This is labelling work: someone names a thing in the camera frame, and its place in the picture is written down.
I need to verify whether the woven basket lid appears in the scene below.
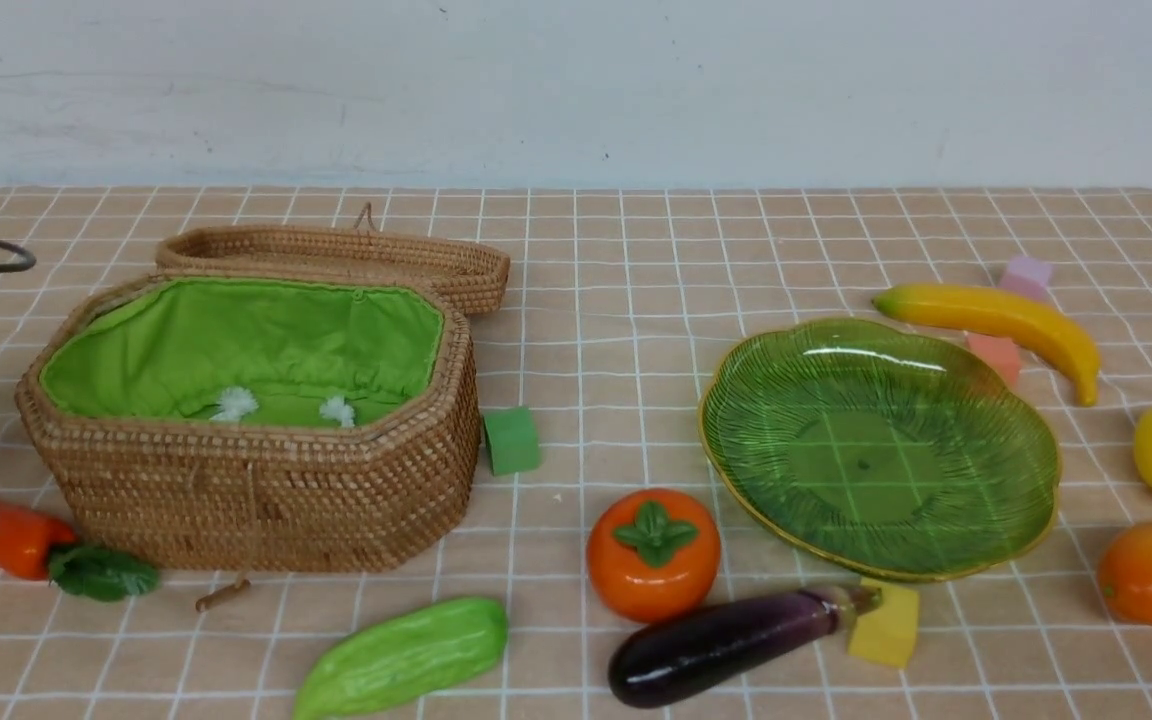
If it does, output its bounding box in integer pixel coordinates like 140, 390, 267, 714
156, 206, 511, 314

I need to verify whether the light purple foam cube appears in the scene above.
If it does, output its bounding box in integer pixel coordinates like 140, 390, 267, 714
996, 255, 1053, 304

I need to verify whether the woven wicker basket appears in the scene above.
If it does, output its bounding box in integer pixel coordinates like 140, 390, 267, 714
15, 270, 482, 573

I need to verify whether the wooden basket toggle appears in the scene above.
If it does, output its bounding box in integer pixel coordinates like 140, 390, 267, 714
195, 577, 251, 612

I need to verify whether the orange toy persimmon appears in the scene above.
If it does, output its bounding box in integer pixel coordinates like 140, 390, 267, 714
586, 487, 722, 624

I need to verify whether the yellow toy banana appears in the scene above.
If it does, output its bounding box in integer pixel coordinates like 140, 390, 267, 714
870, 283, 1102, 407

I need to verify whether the yellow foam cube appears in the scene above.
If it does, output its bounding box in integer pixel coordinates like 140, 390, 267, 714
847, 578, 922, 670

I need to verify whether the pink foam cube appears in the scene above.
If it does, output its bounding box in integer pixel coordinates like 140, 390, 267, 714
967, 333, 1023, 387

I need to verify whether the orange toy carrot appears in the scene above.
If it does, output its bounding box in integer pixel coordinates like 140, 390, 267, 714
0, 501, 160, 602

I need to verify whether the green toy bitter gourd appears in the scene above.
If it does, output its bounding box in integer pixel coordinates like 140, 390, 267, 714
293, 597, 509, 719

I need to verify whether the purple toy eggplant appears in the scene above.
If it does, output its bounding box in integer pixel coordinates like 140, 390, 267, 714
607, 584, 882, 708

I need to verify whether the green foam cube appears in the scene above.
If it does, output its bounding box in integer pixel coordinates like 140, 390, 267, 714
483, 406, 541, 477

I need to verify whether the green glass plate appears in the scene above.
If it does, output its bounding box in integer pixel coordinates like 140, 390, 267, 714
698, 316, 1062, 582

